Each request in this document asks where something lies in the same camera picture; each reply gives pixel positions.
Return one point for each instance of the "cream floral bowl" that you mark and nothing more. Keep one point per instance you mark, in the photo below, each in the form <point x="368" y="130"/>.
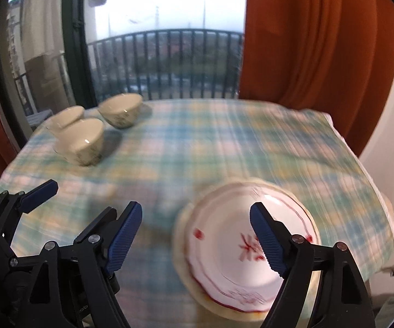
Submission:
<point x="80" y="143"/>
<point x="120" y="112"/>
<point x="63" y="116"/>

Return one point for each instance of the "scalloped yellow floral plate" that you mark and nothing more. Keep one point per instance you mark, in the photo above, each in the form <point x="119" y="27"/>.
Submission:
<point x="182" y="270"/>

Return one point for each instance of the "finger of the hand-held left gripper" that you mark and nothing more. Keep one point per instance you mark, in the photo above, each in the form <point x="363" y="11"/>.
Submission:
<point x="43" y="191"/>
<point x="97" y="223"/>

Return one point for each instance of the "dark balcony railing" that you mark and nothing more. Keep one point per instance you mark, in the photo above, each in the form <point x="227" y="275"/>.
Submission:
<point x="169" y="33"/>

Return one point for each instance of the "plaid tablecloth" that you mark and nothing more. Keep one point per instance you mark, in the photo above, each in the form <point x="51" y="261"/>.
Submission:
<point x="200" y="143"/>

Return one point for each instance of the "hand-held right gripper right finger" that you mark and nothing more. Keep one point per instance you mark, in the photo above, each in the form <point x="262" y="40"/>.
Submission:
<point x="268" y="242"/>

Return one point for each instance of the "dark green window frame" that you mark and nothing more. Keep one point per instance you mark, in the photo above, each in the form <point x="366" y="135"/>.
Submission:
<point x="77" y="41"/>

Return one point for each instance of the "white plate red pattern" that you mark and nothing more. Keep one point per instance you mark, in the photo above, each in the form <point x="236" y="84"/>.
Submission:
<point x="224" y="246"/>

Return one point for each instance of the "blue balcony chair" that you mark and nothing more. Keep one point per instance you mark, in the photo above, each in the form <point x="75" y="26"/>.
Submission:
<point x="39" y="118"/>

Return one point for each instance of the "white hanging garment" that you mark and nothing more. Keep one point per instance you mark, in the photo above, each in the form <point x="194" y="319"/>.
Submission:
<point x="43" y="13"/>

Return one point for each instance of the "street lamp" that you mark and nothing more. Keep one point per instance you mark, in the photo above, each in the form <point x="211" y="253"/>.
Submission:
<point x="204" y="0"/>

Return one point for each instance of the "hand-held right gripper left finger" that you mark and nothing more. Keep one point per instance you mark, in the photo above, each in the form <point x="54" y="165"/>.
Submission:
<point x="125" y="239"/>

